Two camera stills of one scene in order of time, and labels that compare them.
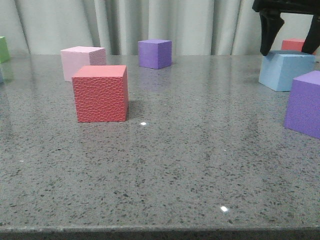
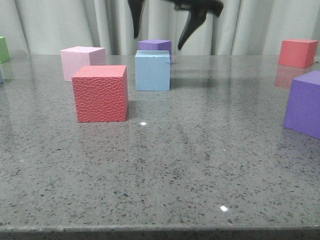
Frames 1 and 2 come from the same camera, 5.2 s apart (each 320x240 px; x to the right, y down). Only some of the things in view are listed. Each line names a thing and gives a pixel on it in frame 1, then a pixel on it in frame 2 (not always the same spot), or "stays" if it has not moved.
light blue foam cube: (279, 67) to (152, 70)
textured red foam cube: (101, 93) stays
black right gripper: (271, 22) to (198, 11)
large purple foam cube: (303, 110) stays
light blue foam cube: (1, 75) stays
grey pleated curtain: (194, 27) stays
